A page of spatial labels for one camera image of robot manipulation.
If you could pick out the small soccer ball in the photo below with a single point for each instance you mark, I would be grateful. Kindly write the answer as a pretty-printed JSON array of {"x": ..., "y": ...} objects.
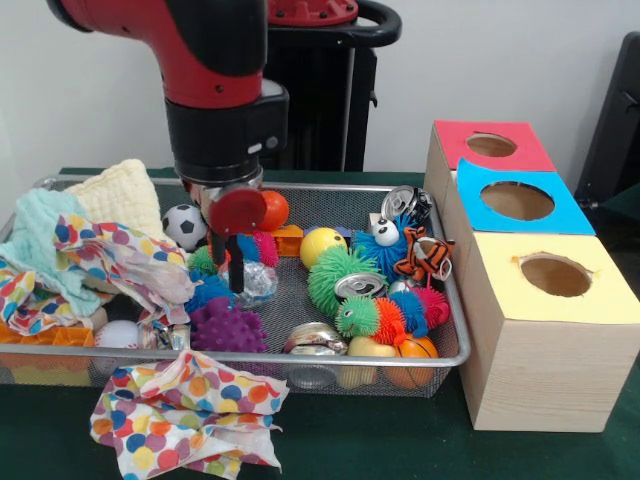
[{"x": 185, "y": 226}]

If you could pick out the small red ball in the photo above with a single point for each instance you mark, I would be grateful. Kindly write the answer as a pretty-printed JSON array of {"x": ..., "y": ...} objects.
[{"x": 275, "y": 210}]

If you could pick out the wooden box with three holes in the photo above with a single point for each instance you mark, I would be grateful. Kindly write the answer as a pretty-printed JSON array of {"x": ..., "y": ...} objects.
[{"x": 540, "y": 350}]

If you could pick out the orange striped tiger toy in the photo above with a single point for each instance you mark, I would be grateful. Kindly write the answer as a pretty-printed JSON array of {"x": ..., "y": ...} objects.
[{"x": 425, "y": 255}]

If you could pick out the rainbow spiky caterpillar toy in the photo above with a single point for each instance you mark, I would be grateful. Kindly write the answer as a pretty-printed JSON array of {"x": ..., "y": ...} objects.
[{"x": 385, "y": 317}]

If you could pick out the green cloth side table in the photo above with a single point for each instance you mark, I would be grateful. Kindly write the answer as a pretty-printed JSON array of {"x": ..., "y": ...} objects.
[{"x": 625, "y": 205}]

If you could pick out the yellow ball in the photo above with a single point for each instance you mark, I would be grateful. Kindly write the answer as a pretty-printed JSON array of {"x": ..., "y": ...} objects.
[{"x": 322, "y": 246}]

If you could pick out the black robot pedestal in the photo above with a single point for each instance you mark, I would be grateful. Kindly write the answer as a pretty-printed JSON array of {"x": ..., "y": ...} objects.
[{"x": 330, "y": 100}]

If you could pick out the black upright panel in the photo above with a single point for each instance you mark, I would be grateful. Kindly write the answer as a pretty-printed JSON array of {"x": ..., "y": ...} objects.
[{"x": 620, "y": 130}]

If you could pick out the mint green knitted cloth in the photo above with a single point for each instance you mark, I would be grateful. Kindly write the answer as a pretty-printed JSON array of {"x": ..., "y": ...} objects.
[{"x": 40, "y": 240}]

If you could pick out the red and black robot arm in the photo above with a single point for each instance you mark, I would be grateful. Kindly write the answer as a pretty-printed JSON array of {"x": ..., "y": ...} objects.
[{"x": 215, "y": 80}]

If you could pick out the white knitted cloth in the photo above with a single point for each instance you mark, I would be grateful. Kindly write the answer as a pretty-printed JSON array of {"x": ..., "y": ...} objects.
[{"x": 120, "y": 195}]

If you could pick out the purple spiky ball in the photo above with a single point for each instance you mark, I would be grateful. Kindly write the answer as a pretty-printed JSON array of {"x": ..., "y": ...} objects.
[{"x": 228, "y": 328}]

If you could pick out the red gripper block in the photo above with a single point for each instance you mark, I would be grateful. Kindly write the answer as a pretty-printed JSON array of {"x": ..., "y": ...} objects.
[{"x": 238, "y": 210}]

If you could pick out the green spiky ball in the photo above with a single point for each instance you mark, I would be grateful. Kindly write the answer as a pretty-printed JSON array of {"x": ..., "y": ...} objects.
[{"x": 335, "y": 275}]

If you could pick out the polka dot cloth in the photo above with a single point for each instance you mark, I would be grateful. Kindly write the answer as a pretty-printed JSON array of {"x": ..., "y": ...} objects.
[
  {"x": 120, "y": 260},
  {"x": 190, "y": 415}
]

